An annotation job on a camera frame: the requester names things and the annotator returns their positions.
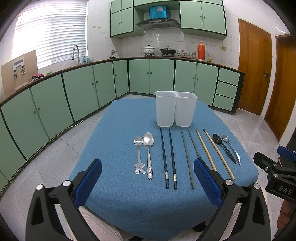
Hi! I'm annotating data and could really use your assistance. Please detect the wooden chopstick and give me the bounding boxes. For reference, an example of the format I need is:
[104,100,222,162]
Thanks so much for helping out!
[203,129,235,181]
[195,129,217,171]

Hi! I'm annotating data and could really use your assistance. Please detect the small silver teaspoon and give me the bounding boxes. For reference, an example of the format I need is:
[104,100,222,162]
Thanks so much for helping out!
[222,134,241,166]

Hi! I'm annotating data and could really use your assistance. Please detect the black plastic spoon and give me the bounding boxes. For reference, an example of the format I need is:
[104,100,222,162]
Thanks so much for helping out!
[213,133,236,164]

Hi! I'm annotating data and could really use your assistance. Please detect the small silver bear-handle spoon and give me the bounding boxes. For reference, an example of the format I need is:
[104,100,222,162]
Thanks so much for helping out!
[134,136,146,174]

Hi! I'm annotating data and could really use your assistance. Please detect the large silver spoon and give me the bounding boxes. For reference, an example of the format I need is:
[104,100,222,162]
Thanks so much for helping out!
[142,132,154,180]

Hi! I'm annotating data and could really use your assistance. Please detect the green lower kitchen cabinets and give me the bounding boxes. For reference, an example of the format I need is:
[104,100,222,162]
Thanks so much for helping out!
[1,57,244,189]

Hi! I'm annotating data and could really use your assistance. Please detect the green kitchen cabinets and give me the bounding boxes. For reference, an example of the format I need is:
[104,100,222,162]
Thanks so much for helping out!
[110,1,227,40]
[1,57,244,189]

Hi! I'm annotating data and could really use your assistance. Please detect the green upper kitchen cabinets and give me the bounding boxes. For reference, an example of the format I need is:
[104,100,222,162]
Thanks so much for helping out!
[110,1,227,40]

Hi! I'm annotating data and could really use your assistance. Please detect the chrome kitchen faucet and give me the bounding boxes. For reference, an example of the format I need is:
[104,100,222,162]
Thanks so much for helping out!
[71,45,81,65]

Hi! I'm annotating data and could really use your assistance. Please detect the person right hand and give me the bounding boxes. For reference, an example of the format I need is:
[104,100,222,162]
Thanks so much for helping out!
[277,200,291,230]

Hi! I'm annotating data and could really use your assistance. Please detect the wooden door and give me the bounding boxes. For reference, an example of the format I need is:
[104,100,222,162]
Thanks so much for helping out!
[238,19,272,115]
[264,35,295,141]

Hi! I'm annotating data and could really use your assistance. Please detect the blue table cloth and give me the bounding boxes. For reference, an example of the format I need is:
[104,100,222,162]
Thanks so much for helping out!
[70,98,258,240]

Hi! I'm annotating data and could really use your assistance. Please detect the glass jar on counter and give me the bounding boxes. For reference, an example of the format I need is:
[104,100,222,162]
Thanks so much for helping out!
[207,55,212,63]

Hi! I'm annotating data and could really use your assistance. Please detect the white two-compartment utensil holder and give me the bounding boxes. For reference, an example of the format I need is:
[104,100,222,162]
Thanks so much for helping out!
[156,91,198,127]

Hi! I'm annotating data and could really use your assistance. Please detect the orange thermos flask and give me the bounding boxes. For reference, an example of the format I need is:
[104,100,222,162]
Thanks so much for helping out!
[197,41,206,61]

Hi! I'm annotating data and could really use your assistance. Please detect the pink cloth on counter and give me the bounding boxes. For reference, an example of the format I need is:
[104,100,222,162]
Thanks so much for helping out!
[32,74,44,81]

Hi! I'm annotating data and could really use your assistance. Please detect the cardboard box with scale picture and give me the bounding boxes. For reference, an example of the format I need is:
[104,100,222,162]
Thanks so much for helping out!
[1,50,38,97]

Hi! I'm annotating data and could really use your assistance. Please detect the black wok with lid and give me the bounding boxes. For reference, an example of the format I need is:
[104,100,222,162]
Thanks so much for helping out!
[161,46,177,57]

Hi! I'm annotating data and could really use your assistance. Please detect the small kettle on counter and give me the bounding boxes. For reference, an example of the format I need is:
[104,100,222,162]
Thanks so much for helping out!
[109,50,117,59]

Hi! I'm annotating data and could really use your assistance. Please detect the black range hood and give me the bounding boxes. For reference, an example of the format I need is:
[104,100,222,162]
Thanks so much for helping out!
[137,19,180,30]

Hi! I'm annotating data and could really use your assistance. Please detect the white window blinds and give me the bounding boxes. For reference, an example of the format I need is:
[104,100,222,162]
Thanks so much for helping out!
[12,1,88,68]

